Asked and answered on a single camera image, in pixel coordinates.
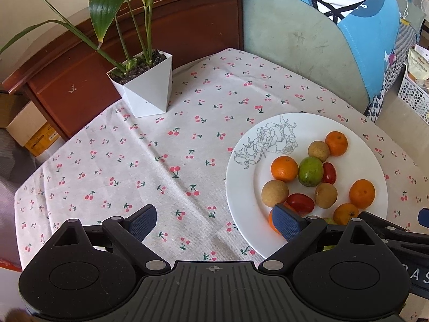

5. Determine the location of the orange mandarin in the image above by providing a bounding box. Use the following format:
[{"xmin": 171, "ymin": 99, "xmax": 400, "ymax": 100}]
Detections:
[
  {"xmin": 268, "ymin": 203, "xmax": 296, "ymax": 235},
  {"xmin": 324, "ymin": 131, "xmax": 349, "ymax": 157},
  {"xmin": 332, "ymin": 203, "xmax": 360, "ymax": 226},
  {"xmin": 349, "ymin": 179, "xmax": 376, "ymax": 209},
  {"xmin": 271, "ymin": 156, "xmax": 299, "ymax": 182}
]

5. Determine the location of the green plant in white pot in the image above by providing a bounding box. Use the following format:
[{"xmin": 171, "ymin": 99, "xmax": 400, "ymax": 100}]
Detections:
[{"xmin": 0, "ymin": 0, "xmax": 174, "ymax": 119}]

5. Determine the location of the houndstooth cloth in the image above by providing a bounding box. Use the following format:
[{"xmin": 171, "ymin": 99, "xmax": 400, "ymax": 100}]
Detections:
[{"xmin": 364, "ymin": 23, "xmax": 419, "ymax": 123}]

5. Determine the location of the cherry print tablecloth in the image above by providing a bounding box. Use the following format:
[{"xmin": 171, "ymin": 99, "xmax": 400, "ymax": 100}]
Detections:
[{"xmin": 14, "ymin": 47, "xmax": 429, "ymax": 322}]

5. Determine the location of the blue cloth covered chair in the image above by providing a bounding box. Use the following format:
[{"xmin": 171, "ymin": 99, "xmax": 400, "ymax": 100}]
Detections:
[{"xmin": 250, "ymin": 0, "xmax": 401, "ymax": 103}]

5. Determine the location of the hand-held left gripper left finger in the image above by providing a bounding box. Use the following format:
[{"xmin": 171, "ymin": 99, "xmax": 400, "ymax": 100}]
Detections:
[{"xmin": 50, "ymin": 204, "xmax": 171, "ymax": 274}]

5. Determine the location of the white plastic basket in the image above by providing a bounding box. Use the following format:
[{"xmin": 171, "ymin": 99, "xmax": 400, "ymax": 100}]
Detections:
[{"xmin": 398, "ymin": 64, "xmax": 429, "ymax": 125}]

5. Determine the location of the dark red cherry tomato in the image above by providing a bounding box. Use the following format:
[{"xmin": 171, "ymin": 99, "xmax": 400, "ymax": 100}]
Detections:
[{"xmin": 322, "ymin": 162, "xmax": 337, "ymax": 185}]

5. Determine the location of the pale snack packet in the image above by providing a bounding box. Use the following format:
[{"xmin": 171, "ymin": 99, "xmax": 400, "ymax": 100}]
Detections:
[{"xmin": 407, "ymin": 47, "xmax": 429, "ymax": 81}]

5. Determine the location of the yellow cardboard box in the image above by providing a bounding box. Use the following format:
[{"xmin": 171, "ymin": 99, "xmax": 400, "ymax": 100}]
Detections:
[{"xmin": 24, "ymin": 122, "xmax": 64, "ymax": 156}]

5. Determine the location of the grey-green sofa cushion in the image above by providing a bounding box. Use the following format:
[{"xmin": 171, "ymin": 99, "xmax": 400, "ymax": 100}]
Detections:
[{"xmin": 242, "ymin": 0, "xmax": 371, "ymax": 108}]

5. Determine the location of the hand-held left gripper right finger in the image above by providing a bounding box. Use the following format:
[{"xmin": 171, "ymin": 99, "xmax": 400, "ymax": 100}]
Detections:
[{"xmin": 258, "ymin": 203, "xmax": 386, "ymax": 274}]

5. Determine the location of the white plate with flower drawing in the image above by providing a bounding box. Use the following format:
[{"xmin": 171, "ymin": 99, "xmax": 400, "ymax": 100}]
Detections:
[{"xmin": 225, "ymin": 112, "xmax": 389, "ymax": 260}]

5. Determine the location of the brown longan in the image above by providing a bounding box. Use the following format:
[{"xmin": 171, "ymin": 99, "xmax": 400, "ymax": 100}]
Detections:
[
  {"xmin": 261, "ymin": 180, "xmax": 289, "ymax": 208},
  {"xmin": 314, "ymin": 182, "xmax": 338, "ymax": 209},
  {"xmin": 308, "ymin": 141, "xmax": 331, "ymax": 163}
]

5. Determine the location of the white cardboard box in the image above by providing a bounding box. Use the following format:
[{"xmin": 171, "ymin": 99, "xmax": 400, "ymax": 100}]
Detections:
[{"xmin": 7, "ymin": 101, "xmax": 47, "ymax": 138}]

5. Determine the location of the brown cardboard box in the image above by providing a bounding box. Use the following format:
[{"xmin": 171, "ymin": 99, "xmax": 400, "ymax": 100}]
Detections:
[{"xmin": 0, "ymin": 92, "xmax": 27, "ymax": 130}]

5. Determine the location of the brown wooden cabinet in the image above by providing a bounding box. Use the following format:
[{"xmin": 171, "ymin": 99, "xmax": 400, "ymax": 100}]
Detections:
[{"xmin": 2, "ymin": 0, "xmax": 253, "ymax": 141}]

